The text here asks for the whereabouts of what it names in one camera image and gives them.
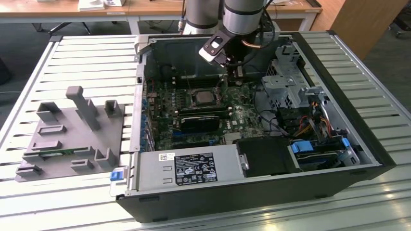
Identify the metal socket cover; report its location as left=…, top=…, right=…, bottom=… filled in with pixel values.
left=214, top=78, right=230, bottom=106

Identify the silver CPU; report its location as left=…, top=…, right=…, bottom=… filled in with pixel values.
left=190, top=90, right=216, bottom=103

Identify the CPU socket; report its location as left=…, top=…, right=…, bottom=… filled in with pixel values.
left=188, top=87, right=225, bottom=109

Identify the metal drive cage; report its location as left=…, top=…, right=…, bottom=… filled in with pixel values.
left=258, top=44, right=328, bottom=109

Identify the green motherboard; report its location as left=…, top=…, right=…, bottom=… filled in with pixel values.
left=145, top=76, right=266, bottom=151

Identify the wooden desk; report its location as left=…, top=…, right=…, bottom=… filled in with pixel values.
left=0, top=0, right=130, bottom=33
left=126, top=0, right=324, bottom=34

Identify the black graphics card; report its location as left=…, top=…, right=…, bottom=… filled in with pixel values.
left=177, top=115, right=222, bottom=134

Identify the silver chipset heatsink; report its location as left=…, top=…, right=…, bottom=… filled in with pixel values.
left=222, top=133, right=241, bottom=145

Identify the black plastic shroud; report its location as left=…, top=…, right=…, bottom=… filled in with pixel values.
left=233, top=136, right=301, bottom=179

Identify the blue disk carrier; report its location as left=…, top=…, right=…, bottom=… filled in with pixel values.
left=288, top=141, right=345, bottom=170

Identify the brown wooden cabinet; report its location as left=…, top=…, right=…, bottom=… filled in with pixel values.
left=309, top=0, right=411, bottom=61

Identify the blue drive bay latch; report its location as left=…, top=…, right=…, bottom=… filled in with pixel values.
left=340, top=136, right=352, bottom=152

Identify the grey power supply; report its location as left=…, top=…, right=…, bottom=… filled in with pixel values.
left=125, top=145, right=245, bottom=193

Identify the black office chair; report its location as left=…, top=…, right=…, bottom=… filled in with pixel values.
left=392, top=13, right=411, bottom=39

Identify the black open PC case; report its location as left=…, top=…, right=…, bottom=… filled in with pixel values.
left=107, top=30, right=396, bottom=223

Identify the grey parts rack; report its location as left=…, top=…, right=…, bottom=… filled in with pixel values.
left=14, top=85, right=131, bottom=183

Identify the blue case latch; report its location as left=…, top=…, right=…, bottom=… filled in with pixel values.
left=107, top=168, right=126, bottom=183

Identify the green RAM stick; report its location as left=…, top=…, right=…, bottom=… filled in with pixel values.
left=37, top=149, right=81, bottom=157

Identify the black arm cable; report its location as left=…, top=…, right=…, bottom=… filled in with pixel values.
left=256, top=0, right=280, bottom=49
left=228, top=45, right=262, bottom=67

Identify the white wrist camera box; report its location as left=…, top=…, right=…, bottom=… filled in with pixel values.
left=197, top=28, right=237, bottom=66

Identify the grey case handle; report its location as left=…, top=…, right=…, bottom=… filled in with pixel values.
left=133, top=34, right=154, bottom=64

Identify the yellow orange wire bundle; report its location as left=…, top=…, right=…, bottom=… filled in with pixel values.
left=297, top=101, right=333, bottom=138

